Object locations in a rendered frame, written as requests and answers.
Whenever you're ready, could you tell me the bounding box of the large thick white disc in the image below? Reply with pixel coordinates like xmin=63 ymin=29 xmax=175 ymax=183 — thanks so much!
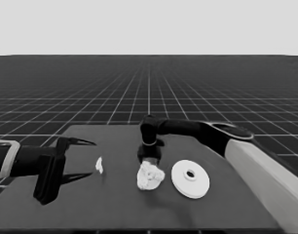
xmin=170 ymin=159 xmax=211 ymax=200

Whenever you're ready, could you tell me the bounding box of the small white T-shaped piece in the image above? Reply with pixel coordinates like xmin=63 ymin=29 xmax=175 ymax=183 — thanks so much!
xmin=94 ymin=156 xmax=104 ymax=175

